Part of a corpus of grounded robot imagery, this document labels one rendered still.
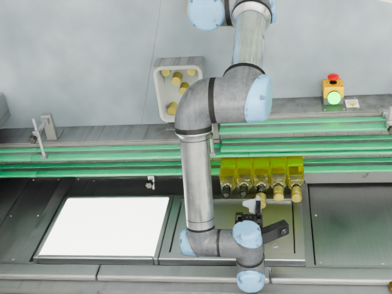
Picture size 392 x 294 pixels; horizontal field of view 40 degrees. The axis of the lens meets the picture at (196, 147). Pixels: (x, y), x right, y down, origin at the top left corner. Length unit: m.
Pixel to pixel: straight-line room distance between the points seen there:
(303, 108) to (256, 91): 0.69
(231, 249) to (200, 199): 0.16
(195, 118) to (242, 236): 0.33
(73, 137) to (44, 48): 0.35
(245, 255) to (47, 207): 0.97
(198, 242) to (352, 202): 0.76
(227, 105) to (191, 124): 0.10
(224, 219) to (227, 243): 0.47
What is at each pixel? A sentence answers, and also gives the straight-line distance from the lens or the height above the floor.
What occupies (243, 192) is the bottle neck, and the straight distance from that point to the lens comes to 1.84.
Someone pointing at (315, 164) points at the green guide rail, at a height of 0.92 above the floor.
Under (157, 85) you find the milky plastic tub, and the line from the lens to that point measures 1.98.
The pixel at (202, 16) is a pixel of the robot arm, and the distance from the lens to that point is 1.67.
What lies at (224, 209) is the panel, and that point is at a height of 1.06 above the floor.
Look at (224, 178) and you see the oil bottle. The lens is 1.86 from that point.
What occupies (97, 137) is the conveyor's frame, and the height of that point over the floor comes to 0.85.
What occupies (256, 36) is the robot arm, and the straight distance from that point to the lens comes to 1.51.
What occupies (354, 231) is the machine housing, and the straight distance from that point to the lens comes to 1.93.
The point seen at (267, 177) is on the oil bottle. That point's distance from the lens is 1.85.
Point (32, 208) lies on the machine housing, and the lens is 2.24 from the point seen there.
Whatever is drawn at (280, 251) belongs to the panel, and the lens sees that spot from 1.79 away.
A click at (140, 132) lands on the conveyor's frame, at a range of 2.12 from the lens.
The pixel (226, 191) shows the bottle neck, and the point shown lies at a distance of 1.82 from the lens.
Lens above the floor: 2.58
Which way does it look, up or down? 57 degrees down
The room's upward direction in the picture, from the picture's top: 167 degrees counter-clockwise
